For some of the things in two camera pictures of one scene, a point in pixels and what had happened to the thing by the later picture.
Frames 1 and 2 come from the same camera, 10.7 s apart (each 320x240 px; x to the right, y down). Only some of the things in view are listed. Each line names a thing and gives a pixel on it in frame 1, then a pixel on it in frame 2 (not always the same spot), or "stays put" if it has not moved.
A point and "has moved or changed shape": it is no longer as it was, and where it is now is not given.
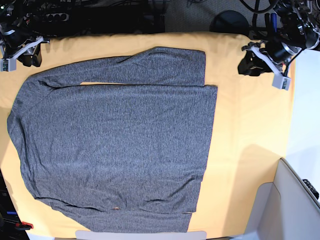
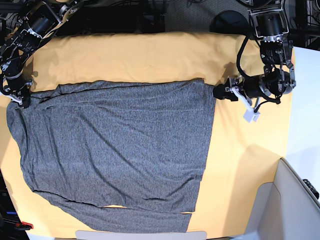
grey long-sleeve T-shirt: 119,144 has moved or changed shape
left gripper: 28,53 to 12,88
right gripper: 275,57 to 250,87
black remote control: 312,188 stays put
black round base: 230,21 stays put
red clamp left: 24,225 stays put
